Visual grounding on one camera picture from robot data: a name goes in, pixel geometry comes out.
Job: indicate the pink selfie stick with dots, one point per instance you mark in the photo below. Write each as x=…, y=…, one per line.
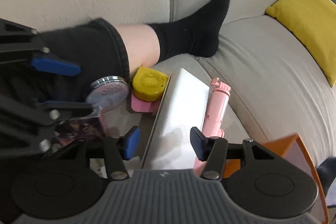
x=216, y=108

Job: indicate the beige fabric sofa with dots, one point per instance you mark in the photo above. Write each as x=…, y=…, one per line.
x=278, y=87

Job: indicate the orange cardboard box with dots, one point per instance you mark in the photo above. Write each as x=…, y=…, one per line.
x=275, y=182

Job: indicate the person right leg black sock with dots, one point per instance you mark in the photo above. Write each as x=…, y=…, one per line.
x=327, y=172

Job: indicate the silver round compact mirror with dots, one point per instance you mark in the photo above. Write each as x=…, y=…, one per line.
x=108, y=92

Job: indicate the yellow tape measure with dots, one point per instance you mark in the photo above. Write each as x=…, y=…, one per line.
x=149, y=84

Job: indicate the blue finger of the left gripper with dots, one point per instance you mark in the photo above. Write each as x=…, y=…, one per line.
x=55, y=66

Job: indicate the person left leg black sock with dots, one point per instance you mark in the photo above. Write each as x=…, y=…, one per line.
x=104, y=50

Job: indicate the person leg black sock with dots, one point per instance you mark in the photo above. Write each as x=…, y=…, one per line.
x=104, y=50
x=327, y=172

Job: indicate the yellow cushion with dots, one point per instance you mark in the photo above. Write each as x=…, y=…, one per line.
x=313, y=23

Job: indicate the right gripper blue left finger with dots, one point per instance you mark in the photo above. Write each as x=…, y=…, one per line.
x=131, y=140

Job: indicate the clear photo card sleeve pack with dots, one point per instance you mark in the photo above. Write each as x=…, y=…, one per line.
x=89, y=127

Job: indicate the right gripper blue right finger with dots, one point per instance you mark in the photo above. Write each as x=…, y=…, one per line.
x=200, y=144

